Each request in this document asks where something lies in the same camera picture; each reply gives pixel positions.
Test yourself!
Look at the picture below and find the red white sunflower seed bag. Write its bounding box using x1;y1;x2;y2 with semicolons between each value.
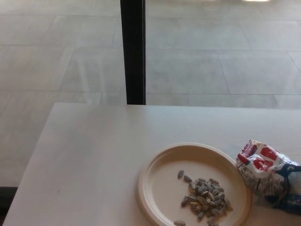
236;139;301;210

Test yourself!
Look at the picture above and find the black vertical window frame post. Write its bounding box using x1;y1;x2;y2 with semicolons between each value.
119;0;147;105

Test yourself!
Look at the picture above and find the pile of grey sunflower seeds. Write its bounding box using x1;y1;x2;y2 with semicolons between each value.
180;178;234;221

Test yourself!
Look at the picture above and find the round beige paper plate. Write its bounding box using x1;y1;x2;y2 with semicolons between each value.
136;142;253;226

